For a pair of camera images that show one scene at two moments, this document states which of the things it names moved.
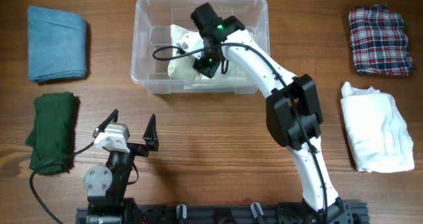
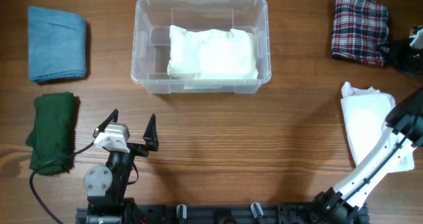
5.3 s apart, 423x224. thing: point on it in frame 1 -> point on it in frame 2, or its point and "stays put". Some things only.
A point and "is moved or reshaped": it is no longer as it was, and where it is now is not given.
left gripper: (150, 136) stays put
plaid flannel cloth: (379, 41) is moved or reshaped
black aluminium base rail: (342, 213) stays put
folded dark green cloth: (52, 135) stays put
